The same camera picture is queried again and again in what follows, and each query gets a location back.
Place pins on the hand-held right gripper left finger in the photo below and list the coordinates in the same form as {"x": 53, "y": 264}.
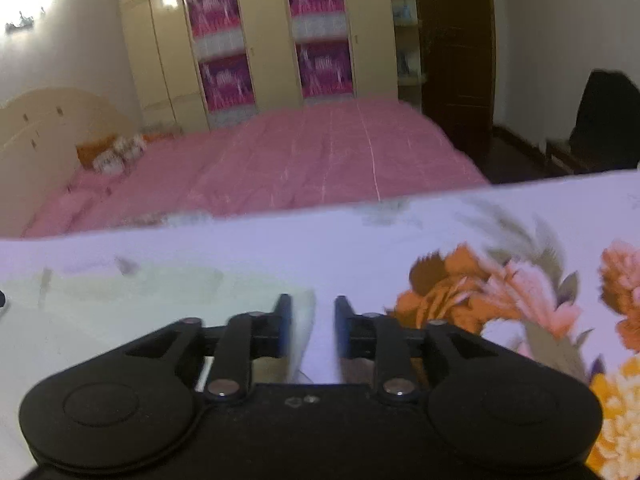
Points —
{"x": 283, "y": 327}

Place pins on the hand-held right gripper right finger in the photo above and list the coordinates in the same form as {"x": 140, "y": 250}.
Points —
{"x": 341, "y": 327}

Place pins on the pale green small cloth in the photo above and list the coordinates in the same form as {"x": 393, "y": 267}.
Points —
{"x": 150, "y": 285}

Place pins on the floral printed blanket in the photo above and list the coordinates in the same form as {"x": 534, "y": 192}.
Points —
{"x": 380, "y": 260}

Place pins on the pink bed cover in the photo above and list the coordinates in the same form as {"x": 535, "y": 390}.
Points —
{"x": 300, "y": 160}

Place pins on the white patterned pillow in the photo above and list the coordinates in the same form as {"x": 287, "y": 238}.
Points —
{"x": 122, "y": 152}

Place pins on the orange pillow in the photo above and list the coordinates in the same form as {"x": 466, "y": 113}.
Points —
{"x": 90, "y": 150}

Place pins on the cream wardrobe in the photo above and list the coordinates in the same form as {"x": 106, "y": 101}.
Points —
{"x": 265, "y": 35}

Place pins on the cream open shelf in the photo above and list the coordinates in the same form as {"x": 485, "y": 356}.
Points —
{"x": 406, "y": 35}

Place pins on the dark wooden door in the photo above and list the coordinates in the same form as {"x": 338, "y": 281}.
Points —
{"x": 455, "y": 50}

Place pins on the cream wooden headboard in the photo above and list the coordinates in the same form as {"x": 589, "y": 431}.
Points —
{"x": 40, "y": 130}

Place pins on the black chair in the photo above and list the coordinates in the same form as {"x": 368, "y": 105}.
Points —
{"x": 607, "y": 120}

